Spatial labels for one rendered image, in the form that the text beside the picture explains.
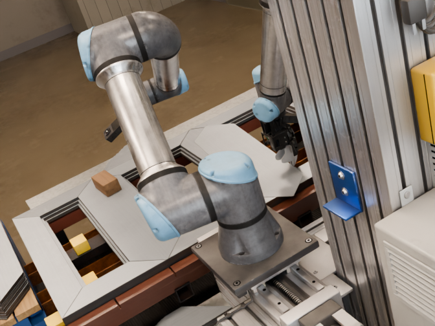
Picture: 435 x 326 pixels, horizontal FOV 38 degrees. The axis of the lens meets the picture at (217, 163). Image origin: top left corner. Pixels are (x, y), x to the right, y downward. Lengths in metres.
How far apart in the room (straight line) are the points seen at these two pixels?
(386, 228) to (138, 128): 0.59
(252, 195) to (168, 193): 0.18
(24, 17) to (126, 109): 7.68
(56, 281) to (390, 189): 1.18
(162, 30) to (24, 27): 7.61
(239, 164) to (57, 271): 0.89
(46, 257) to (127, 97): 0.85
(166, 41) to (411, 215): 0.72
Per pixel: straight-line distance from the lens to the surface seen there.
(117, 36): 1.47
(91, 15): 8.32
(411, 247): 1.04
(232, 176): 1.29
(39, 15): 9.09
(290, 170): 2.06
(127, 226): 2.08
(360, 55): 0.98
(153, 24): 1.48
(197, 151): 2.38
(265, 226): 1.38
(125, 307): 1.81
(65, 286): 1.93
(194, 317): 1.82
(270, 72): 1.71
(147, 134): 1.37
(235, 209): 1.33
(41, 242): 2.21
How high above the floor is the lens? 1.88
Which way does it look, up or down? 27 degrees down
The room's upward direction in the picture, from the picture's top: 18 degrees counter-clockwise
